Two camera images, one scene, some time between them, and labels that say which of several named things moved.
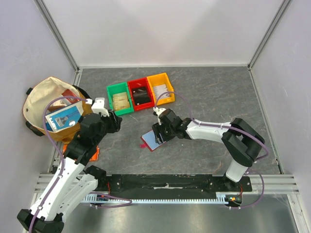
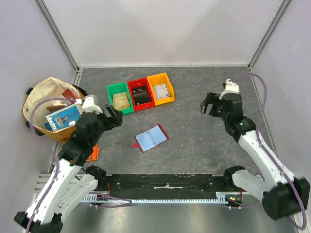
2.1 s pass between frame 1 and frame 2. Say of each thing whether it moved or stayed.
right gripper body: moved
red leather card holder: moved
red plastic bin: stayed
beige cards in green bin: stayed
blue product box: stayed
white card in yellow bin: stayed
